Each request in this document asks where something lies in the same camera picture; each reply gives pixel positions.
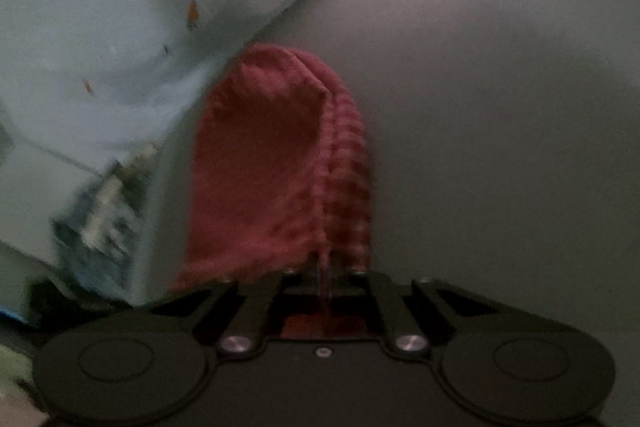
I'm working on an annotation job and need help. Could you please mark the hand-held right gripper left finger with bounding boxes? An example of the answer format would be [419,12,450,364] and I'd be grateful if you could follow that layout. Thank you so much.
[150,253,321,355]

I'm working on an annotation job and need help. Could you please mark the red striped cloth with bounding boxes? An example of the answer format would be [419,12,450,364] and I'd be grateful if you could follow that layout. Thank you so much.
[170,43,376,340]

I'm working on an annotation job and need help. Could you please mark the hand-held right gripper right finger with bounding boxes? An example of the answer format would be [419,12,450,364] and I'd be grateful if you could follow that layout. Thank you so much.
[327,257,506,356]

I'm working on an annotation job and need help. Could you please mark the light green cloth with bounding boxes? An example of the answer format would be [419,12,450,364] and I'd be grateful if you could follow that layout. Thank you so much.
[0,344,33,390]

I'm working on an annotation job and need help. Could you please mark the light blue printed bedsheet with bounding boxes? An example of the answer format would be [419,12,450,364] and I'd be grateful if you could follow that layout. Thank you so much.
[0,0,446,308]

